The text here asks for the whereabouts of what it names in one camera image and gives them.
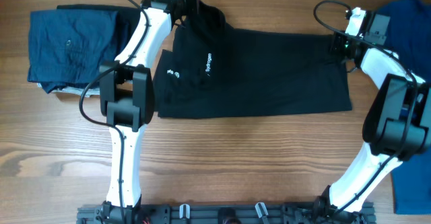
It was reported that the black t-shirt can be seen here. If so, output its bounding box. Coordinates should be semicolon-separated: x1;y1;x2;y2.
154;2;352;119

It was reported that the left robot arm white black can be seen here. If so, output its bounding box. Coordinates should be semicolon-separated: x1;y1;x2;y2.
94;0;191;223

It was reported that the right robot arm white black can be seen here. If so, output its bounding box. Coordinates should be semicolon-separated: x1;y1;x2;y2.
309;5;430;223

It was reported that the folded black garment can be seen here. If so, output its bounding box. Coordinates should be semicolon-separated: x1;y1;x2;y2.
57;4;140;54

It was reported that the blue t-shirt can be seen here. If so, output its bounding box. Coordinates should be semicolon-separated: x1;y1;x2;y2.
376;0;431;215

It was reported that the folded white grey garment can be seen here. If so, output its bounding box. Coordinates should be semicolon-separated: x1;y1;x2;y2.
51;87;100;98

